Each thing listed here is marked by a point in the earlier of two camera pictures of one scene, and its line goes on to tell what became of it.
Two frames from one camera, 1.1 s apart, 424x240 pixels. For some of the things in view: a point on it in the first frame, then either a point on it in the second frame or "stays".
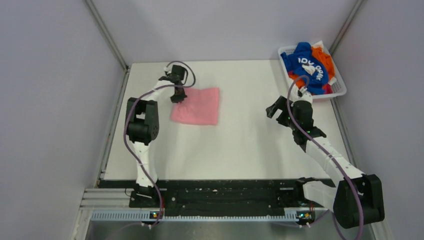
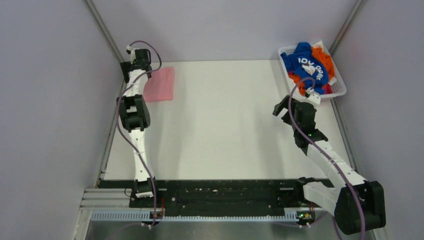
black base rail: [216, 194] stays
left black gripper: [175, 99] -> [124, 66]
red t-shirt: [328, 90] stays
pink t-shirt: [201, 107] -> [160, 86]
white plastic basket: [339, 86] stays
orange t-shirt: [300, 81] stays
